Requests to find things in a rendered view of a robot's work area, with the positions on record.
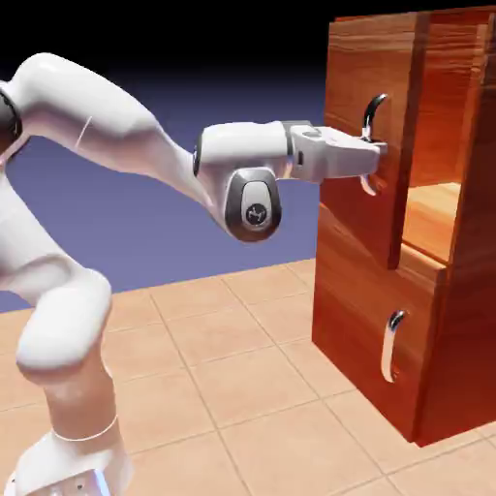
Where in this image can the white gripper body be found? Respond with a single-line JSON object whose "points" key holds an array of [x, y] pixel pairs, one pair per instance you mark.
{"points": [[341, 157]]}

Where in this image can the wooden cabinet door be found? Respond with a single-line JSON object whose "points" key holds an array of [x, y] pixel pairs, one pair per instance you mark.
{"points": [[356, 77], [360, 310]]}

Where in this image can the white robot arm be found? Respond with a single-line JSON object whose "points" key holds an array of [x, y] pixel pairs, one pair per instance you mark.
{"points": [[97, 124]]}

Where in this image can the reddish wooden cabinet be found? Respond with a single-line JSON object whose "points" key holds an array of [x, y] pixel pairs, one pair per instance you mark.
{"points": [[465, 271]]}

